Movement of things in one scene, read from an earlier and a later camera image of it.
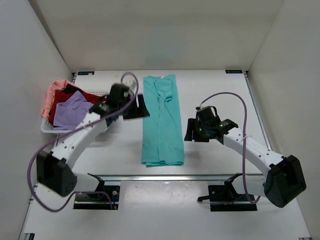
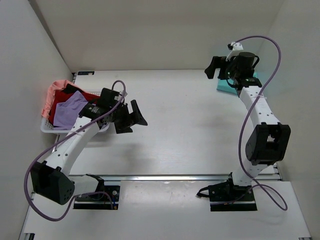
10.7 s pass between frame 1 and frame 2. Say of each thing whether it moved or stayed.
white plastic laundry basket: stayed
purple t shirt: stayed
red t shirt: stayed
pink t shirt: stayed
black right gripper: moved
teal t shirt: moved
